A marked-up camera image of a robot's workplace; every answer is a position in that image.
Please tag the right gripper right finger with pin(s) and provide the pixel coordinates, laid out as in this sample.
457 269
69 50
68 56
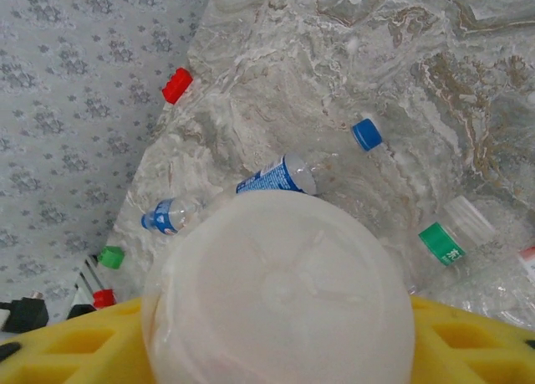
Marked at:
472 350

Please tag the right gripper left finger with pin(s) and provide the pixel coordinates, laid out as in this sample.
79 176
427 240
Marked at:
83 350

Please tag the small blue label bottle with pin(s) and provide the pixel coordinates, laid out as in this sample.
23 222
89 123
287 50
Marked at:
165 216

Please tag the clear bottle with white cap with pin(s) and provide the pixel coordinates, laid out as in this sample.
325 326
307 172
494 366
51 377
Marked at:
276 292

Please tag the clear bottle with blue cap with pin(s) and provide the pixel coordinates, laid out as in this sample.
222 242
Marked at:
367 134

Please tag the large blue label bottle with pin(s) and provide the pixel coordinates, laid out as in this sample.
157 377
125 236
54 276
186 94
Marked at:
267 179

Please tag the green bottle cap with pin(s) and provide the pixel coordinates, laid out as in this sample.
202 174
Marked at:
110 257

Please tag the clear bottle with green label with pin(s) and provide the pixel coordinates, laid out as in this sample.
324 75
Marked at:
441 244

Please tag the clear bottle large red cap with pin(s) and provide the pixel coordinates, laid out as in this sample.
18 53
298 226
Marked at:
177 85

